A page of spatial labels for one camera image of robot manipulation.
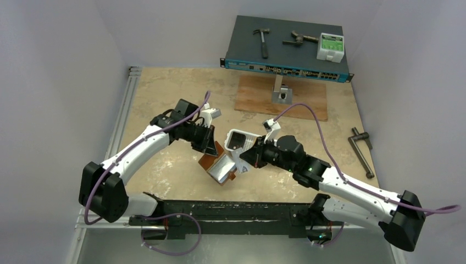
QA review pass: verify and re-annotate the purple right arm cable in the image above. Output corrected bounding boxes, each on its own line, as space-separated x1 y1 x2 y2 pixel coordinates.
273 103 461 216

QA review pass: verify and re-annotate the white green electrical module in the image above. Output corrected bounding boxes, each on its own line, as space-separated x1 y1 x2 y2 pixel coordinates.
317 32 345 63

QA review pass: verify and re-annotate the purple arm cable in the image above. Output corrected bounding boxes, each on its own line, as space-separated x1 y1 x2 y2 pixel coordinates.
273 103 461 216
84 90 212 225

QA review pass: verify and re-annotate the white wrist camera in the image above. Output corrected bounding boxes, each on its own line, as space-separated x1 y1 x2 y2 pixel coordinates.
199 103 221 128
263 118 281 142

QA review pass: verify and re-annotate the white plastic basket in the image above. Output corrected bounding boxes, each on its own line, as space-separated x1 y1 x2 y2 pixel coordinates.
224 129 260 152

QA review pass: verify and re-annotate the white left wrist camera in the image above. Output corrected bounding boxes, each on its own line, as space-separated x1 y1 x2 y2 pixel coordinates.
199 103 221 128

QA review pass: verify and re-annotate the silver metal stand bracket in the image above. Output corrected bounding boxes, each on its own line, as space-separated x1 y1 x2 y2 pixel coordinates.
271 74 293 105

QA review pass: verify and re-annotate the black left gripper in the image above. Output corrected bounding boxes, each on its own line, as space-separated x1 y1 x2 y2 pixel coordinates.
182 122 218 156

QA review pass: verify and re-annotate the small hammer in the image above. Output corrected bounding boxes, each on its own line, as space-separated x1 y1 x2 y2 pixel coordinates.
253 28 270 59

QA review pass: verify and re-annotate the white credit card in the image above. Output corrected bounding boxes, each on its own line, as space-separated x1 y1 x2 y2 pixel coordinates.
231 147 252 174

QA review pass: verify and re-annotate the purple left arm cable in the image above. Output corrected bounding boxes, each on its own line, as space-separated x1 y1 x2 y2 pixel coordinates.
84 90 212 225

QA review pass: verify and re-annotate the blue network switch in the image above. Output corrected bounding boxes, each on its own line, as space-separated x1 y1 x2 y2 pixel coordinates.
220 15 354 83

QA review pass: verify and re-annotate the metal T-handle tool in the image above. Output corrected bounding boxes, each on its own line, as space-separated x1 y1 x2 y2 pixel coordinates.
348 127 375 179

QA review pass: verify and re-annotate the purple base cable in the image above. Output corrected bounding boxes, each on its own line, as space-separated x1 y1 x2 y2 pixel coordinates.
141 213 203 256

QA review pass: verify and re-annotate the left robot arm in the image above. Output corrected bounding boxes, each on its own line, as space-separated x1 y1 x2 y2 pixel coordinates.
78 99 221 225

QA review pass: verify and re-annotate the plywood base board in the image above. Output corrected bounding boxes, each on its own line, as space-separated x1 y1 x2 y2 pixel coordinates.
234 75 328 121

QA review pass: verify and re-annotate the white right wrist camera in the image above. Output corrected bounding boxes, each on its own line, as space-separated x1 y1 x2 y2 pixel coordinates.
263 118 281 142

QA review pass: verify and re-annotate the brown leather card holder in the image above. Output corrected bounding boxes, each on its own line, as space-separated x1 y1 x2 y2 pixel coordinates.
198 141 237 185

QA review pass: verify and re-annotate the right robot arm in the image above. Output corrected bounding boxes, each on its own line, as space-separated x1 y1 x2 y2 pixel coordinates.
240 135 426 252

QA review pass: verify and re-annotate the aluminium frame rail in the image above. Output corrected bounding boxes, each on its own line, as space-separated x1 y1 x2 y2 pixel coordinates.
104 66 143 160

